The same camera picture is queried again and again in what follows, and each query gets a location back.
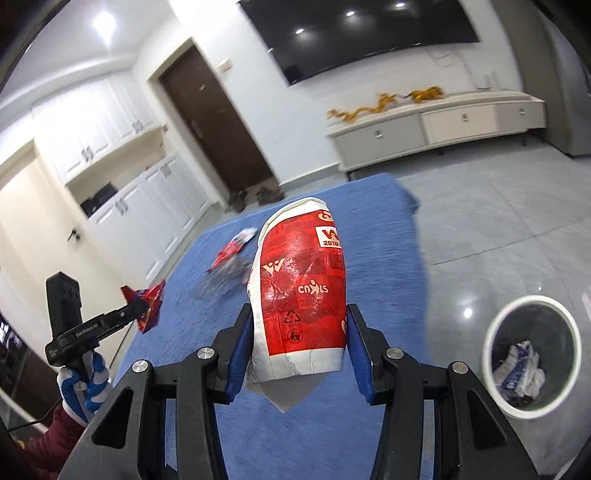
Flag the cream interior door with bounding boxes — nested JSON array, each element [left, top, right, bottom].
[[0, 157, 121, 337]]

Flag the grey double-door refrigerator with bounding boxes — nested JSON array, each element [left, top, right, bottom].
[[492, 0, 591, 160]]

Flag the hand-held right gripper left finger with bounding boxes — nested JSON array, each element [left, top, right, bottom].
[[58, 302, 256, 480]]

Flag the blue fluffy blanket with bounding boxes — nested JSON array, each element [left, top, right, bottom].
[[99, 173, 437, 480]]

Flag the white base cabinets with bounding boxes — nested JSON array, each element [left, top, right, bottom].
[[85, 152, 215, 287]]

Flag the black bag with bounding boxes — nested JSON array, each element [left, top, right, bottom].
[[79, 182, 118, 216]]

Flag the red packet with white label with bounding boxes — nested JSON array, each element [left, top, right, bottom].
[[210, 227, 259, 273]]

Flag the white wall cabinets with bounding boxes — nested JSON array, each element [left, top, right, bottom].
[[30, 74, 158, 185]]

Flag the person's left hand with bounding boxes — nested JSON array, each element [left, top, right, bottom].
[[56, 352, 112, 428]]

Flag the golden dragon figurine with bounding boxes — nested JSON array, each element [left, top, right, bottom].
[[327, 92, 407, 123]]

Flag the white rimmed trash bin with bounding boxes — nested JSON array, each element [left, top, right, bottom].
[[481, 295, 581, 420]]

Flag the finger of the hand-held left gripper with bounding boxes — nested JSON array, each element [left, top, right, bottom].
[[117, 298, 151, 326]]

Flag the dark brown entrance door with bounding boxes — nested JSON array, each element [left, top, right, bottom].
[[158, 46, 276, 185]]

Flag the person's left forearm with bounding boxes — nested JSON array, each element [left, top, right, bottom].
[[18, 404, 86, 474]]

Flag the white grey television stand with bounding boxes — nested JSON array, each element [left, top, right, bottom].
[[325, 90, 547, 181]]

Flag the red paper cup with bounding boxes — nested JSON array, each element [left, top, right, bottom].
[[245, 196, 348, 414]]

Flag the black wall television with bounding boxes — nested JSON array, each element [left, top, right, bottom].
[[238, 0, 481, 87]]

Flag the golden tiger figurine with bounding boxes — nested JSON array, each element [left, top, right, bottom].
[[406, 87, 445, 103]]

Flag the dark red snack wrapper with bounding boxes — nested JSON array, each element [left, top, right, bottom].
[[120, 279, 167, 334]]

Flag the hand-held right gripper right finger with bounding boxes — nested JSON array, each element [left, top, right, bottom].
[[346, 303, 539, 480]]

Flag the crumpled white wrapper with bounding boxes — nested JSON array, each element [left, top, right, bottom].
[[492, 340, 548, 398]]

